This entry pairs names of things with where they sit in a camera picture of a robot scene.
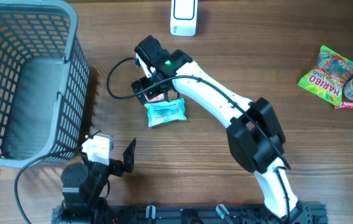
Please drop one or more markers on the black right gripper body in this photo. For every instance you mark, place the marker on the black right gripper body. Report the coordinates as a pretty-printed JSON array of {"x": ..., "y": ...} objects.
[{"x": 144, "y": 82}]

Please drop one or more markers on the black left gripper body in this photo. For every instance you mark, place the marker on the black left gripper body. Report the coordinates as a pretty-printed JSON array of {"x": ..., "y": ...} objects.
[{"x": 115, "y": 167}]

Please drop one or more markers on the red white tissue pack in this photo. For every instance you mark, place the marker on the red white tissue pack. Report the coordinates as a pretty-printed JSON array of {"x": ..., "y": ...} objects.
[{"x": 157, "y": 98}]

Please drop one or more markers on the mint green wipes pack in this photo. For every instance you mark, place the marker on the mint green wipes pack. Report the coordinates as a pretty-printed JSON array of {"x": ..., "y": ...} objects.
[{"x": 165, "y": 111}]

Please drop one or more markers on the Haribo gummy candy bag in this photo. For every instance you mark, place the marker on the Haribo gummy candy bag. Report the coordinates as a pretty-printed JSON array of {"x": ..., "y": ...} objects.
[{"x": 328, "y": 78}]

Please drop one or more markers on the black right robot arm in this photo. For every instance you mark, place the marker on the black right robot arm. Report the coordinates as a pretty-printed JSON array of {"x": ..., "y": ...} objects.
[{"x": 254, "y": 134}]

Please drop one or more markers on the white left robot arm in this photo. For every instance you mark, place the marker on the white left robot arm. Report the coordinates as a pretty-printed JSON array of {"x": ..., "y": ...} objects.
[{"x": 82, "y": 187}]

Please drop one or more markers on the white barcode scanner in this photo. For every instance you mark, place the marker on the white barcode scanner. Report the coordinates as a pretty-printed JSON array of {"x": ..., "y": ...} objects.
[{"x": 183, "y": 17}]

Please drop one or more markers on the grey plastic shopping basket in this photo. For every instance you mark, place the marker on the grey plastic shopping basket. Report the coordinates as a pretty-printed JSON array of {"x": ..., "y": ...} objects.
[{"x": 43, "y": 82}]

